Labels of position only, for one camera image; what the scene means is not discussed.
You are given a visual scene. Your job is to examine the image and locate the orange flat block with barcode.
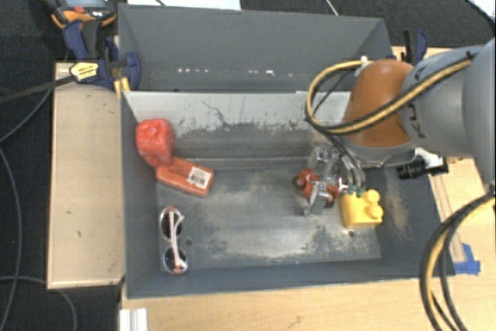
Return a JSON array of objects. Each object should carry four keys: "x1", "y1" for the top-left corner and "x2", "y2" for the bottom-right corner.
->
[{"x1": 155, "y1": 156, "x2": 215, "y2": 198}]

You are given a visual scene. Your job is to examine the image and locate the pale wood board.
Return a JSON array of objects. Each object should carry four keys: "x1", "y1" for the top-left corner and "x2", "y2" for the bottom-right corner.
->
[{"x1": 46, "y1": 61, "x2": 127, "y2": 290}]

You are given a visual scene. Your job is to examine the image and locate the small red toy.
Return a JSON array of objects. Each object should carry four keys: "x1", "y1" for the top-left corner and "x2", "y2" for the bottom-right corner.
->
[{"x1": 291, "y1": 167, "x2": 340, "y2": 209}]

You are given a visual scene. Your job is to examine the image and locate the black cylinder on white bracket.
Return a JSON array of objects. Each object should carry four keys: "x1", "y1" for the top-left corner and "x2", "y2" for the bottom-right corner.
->
[{"x1": 396, "y1": 151, "x2": 450, "y2": 181}]

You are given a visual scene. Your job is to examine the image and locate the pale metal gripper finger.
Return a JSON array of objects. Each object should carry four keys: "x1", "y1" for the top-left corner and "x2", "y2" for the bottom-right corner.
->
[
  {"x1": 302, "y1": 182, "x2": 336, "y2": 217},
  {"x1": 303, "y1": 168, "x2": 329, "y2": 188}
]

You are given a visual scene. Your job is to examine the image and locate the grey metal bin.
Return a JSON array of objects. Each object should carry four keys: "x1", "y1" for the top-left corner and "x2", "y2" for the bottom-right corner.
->
[{"x1": 115, "y1": 2, "x2": 456, "y2": 300}]

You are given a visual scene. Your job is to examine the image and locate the yellow toy building block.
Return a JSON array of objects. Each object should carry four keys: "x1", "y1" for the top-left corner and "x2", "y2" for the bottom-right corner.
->
[{"x1": 338, "y1": 188, "x2": 386, "y2": 228}]

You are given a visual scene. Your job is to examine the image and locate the white-framed sunglasses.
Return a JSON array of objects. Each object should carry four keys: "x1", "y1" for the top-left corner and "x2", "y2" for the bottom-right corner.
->
[{"x1": 158, "y1": 205, "x2": 191, "y2": 277}]

